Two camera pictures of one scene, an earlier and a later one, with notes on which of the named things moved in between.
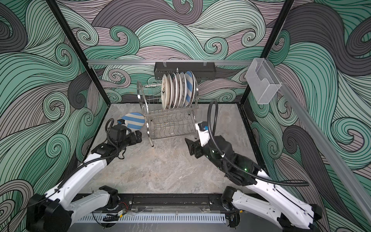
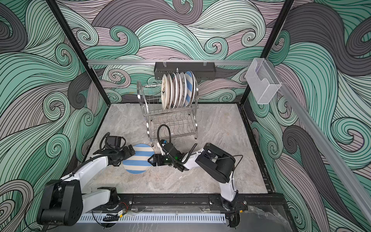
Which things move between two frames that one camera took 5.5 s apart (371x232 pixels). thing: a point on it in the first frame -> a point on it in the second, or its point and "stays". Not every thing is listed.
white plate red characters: x=178 y=90 stays
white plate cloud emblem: x=183 y=89 stays
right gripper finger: x=194 y=148 -> x=154 y=157
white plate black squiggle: x=164 y=91 stays
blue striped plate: x=188 y=88 stays
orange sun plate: x=169 y=90 stays
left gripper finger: x=138 y=136 -> x=131 y=150
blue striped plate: x=134 y=121 -> x=138 y=163
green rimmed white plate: x=174 y=90 stays
